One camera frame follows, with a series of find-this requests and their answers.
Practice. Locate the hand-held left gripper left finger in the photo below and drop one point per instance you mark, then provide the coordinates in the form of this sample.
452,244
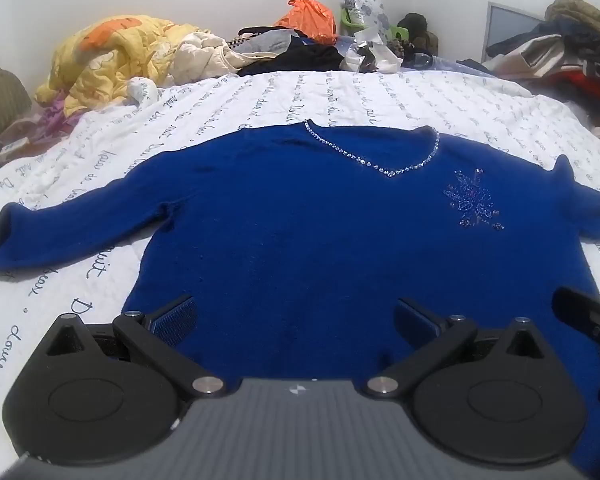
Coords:
176,321

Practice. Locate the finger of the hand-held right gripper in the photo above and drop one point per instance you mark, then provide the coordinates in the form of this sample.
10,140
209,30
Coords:
582,310

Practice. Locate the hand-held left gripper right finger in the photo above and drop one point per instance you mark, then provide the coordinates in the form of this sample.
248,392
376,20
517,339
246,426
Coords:
415,320

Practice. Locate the blue beaded sweater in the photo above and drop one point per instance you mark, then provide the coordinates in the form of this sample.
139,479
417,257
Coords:
305,235

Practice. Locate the pile of mixed clothes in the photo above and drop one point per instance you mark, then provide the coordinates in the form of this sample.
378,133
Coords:
575,55

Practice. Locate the black clothes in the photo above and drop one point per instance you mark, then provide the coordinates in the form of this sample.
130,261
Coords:
300,60

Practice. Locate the white script-printed quilt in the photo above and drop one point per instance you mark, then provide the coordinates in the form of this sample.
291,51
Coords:
330,100

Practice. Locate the white power strip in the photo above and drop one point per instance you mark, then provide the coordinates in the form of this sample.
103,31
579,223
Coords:
12,146

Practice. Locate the purple cloth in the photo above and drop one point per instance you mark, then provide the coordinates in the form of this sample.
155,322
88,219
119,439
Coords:
55,112

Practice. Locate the cream crumpled garment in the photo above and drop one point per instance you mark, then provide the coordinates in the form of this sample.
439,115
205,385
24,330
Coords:
205,57

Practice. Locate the crumpled silver white wrappers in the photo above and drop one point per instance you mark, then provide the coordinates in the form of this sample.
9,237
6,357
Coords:
372,55

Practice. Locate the yellow cartoon quilt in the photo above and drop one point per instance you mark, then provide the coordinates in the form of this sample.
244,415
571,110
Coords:
100,60

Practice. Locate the olive padded headboard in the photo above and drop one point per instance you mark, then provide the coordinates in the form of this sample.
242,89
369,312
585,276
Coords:
0,100

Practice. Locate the green plastic stool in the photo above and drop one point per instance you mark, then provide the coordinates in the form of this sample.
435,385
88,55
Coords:
396,34

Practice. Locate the dark brown plush toy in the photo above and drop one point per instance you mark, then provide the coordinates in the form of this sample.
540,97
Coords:
416,27

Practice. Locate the grey framed mirror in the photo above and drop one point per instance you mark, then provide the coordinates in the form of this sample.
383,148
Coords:
510,25

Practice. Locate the grey garment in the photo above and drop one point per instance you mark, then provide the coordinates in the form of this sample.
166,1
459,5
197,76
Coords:
272,40

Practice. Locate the blue floral white pillow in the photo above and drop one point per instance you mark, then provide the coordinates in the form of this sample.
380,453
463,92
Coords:
367,12

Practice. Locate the orange plastic bag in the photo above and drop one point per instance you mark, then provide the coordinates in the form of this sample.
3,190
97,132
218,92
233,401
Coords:
307,20

